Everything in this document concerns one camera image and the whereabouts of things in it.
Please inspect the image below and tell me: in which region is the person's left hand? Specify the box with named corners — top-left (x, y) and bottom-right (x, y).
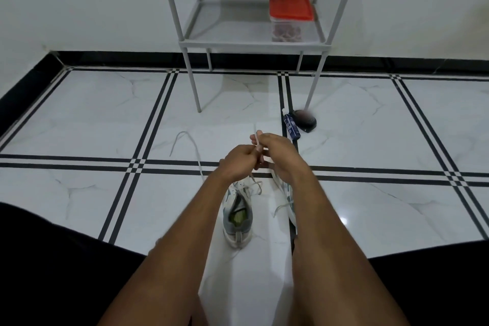
top-left (213, 144), bottom-right (265, 184)

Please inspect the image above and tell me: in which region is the person's right hand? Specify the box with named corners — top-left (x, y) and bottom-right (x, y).
top-left (250, 130), bottom-right (313, 186)

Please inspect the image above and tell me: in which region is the white shoelace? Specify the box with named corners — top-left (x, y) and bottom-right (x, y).
top-left (169, 123), bottom-right (265, 187)

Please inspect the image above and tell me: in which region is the person's left forearm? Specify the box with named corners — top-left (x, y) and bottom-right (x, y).
top-left (97, 169), bottom-right (239, 326)

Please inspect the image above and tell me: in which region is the person's right forearm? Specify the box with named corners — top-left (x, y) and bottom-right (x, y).
top-left (284, 175), bottom-right (412, 326)

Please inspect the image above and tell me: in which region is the blue white tube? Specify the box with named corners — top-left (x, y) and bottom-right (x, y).
top-left (281, 108), bottom-right (302, 142)

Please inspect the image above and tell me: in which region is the white grey sneaker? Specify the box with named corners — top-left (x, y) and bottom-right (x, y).
top-left (272, 171), bottom-right (299, 229)
top-left (222, 178), bottom-right (264, 249)

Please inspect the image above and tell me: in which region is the white metal shelf rack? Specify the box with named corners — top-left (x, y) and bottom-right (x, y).
top-left (155, 0), bottom-right (364, 113)

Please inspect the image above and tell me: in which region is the clear container with red lid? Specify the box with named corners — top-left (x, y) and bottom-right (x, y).
top-left (269, 0), bottom-right (315, 43)

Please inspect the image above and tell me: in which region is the person's right leg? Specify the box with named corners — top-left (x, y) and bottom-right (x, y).
top-left (366, 239), bottom-right (489, 326)

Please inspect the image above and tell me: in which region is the person's leg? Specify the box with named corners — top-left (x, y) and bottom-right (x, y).
top-left (0, 201), bottom-right (154, 326)
top-left (366, 239), bottom-right (489, 326)

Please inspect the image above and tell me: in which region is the person's left leg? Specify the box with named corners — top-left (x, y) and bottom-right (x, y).
top-left (0, 201), bottom-right (154, 326)

